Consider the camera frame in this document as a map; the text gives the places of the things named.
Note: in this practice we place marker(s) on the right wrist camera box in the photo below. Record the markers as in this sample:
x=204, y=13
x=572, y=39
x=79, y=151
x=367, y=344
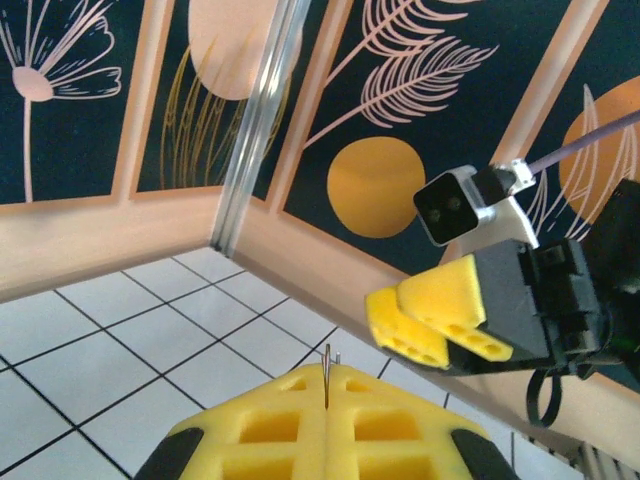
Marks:
x=450, y=205

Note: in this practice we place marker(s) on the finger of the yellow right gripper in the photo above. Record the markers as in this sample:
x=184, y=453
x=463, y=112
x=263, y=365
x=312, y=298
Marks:
x=395, y=330
x=445, y=290

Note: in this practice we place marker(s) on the aluminium corner post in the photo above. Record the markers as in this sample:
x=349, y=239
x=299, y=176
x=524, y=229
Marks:
x=260, y=125

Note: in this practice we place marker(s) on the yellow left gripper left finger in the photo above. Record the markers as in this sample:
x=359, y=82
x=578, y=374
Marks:
x=305, y=450

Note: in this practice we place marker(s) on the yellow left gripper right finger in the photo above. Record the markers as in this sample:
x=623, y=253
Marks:
x=345, y=450

